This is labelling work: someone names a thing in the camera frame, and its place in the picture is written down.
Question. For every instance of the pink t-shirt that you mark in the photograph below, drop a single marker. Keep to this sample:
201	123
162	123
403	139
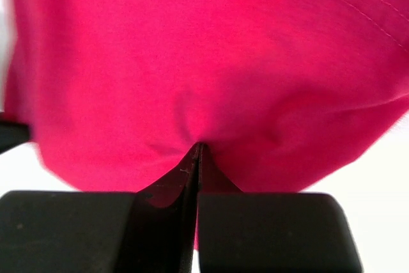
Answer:
284	92

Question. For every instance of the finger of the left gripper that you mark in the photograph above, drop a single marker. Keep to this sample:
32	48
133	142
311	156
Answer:
12	134

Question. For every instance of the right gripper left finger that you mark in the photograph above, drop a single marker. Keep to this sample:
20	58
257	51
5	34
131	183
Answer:
147	231

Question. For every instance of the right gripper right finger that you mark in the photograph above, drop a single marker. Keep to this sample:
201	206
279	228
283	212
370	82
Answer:
269	232

